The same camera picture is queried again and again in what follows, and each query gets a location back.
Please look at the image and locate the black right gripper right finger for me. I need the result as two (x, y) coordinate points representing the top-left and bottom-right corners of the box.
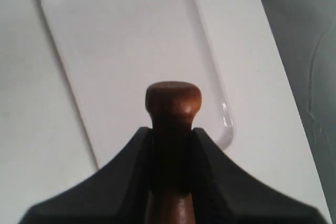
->
(190, 128), (324, 223)

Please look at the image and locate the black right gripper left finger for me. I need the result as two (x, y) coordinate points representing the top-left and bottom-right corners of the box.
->
(20, 127), (152, 223)

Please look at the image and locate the dark brown wooden pestle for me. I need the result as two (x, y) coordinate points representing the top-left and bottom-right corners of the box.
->
(145, 81), (202, 223)

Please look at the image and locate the white rectangular plastic tray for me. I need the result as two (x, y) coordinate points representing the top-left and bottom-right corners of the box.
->
(41, 0), (234, 167)

